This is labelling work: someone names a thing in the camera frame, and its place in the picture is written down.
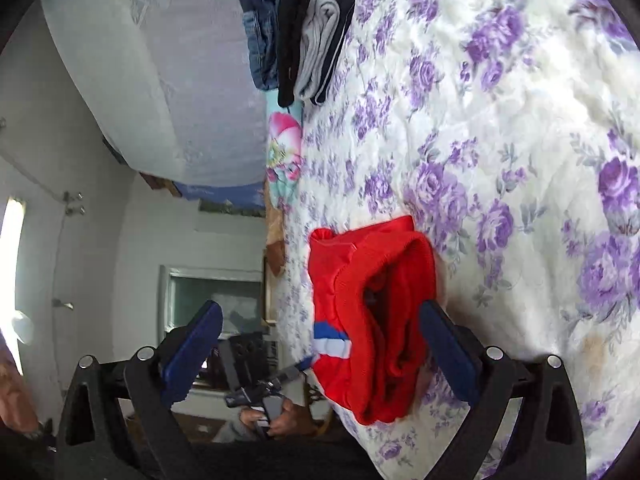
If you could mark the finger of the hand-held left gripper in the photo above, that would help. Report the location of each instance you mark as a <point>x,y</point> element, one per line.
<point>295,370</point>

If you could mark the purple floral bedspread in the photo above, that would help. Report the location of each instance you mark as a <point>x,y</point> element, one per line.
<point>525,110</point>

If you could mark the pink patterned cloth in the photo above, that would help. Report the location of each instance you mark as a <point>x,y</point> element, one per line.
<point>15,390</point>

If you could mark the person's left hand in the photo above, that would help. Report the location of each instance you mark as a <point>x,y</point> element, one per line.
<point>295,417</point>

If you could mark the person's left forearm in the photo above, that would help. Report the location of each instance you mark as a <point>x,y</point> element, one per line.
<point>232,432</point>

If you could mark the blue wall poster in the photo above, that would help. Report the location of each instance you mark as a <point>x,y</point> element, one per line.
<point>220,197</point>

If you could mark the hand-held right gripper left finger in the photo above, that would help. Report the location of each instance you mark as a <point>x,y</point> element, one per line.
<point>192,350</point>

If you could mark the red pants with blue stripe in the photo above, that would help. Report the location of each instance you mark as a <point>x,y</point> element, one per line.
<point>380,280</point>

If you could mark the metal wall fitting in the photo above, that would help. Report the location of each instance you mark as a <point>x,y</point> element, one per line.
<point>74,202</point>

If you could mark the folded blue jeans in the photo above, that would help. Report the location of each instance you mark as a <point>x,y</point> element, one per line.
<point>260,35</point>

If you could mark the white framed window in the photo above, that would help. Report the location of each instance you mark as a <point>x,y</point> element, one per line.
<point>200,290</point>

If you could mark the teal pink patterned pillow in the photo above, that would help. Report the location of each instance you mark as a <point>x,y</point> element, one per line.
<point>282,140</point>

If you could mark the bright window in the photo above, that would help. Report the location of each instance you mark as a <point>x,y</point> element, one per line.
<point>12,250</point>

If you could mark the folded grey pants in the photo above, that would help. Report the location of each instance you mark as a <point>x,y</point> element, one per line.
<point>320,35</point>

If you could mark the folded navy white-striped pants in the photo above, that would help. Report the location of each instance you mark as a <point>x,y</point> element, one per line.
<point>342,5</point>

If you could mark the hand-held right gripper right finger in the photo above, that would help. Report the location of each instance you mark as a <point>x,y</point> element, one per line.
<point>447,350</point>

